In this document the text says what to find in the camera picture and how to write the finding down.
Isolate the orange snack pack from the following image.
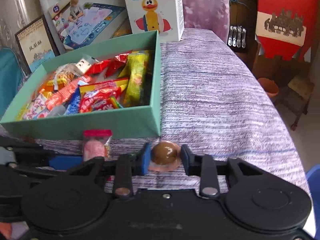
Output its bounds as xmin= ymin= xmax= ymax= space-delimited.
xmin=37 ymin=79 xmax=57 ymax=97

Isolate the water doodle mat box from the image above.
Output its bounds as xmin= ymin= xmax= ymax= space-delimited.
xmin=48 ymin=0 xmax=132 ymax=51

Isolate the red Skittles candy bag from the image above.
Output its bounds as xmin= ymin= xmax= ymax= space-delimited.
xmin=79 ymin=77 xmax=129 ymax=113

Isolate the wooden stool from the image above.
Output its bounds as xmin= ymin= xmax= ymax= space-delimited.
xmin=278 ymin=75 xmax=315 ymax=131

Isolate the person's left hand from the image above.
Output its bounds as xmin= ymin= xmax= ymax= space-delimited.
xmin=0 ymin=222 xmax=12 ymax=239

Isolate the red snack bag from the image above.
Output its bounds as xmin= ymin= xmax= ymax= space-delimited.
xmin=85 ymin=51 xmax=132 ymax=77

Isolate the mint green cardboard box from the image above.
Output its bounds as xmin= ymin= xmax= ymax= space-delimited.
xmin=1 ymin=31 xmax=161 ymax=140

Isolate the blue plastic stool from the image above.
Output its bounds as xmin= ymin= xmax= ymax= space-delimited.
xmin=306 ymin=164 xmax=320 ymax=207

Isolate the orange yellow cracker pack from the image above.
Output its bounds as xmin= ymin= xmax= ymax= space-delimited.
xmin=53 ymin=63 xmax=78 ymax=87

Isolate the small round jelly cup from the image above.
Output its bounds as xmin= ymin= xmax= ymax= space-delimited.
xmin=75 ymin=55 xmax=98 ymax=75

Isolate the purple floral pillow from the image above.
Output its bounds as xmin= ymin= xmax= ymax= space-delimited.
xmin=182 ymin=0 xmax=230 ymax=42

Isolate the purple striped tablecloth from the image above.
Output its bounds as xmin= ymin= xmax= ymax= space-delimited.
xmin=0 ymin=27 xmax=312 ymax=197

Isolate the white roly-poly duck box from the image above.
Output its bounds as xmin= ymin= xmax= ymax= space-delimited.
xmin=125 ymin=0 xmax=184 ymax=42

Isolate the yellow striped snack pack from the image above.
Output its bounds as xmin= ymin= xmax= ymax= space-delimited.
xmin=118 ymin=50 xmax=152 ymax=107

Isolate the blue white biscuit pack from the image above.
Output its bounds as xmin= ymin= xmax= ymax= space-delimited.
xmin=64 ymin=87 xmax=81 ymax=115

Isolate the red paper decoration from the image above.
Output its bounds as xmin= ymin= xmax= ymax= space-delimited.
xmin=255 ymin=0 xmax=319 ymax=62

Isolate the silver nail clippers set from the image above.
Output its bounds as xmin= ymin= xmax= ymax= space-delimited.
xmin=227 ymin=25 xmax=247 ymax=49

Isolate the brown ball candy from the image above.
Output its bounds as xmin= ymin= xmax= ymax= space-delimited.
xmin=149 ymin=141 xmax=181 ymax=172

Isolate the teal fabric chair cover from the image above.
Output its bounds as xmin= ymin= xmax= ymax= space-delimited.
xmin=0 ymin=48 xmax=23 ymax=118

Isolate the framed pineapple cake picture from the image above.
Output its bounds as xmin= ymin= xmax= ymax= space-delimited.
xmin=15 ymin=15 xmax=60 ymax=74

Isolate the orange plastic bucket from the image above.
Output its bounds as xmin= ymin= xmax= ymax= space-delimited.
xmin=258 ymin=77 xmax=279 ymax=102

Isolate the long red snack stick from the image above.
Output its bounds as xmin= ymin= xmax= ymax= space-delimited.
xmin=45 ymin=75 xmax=92 ymax=111

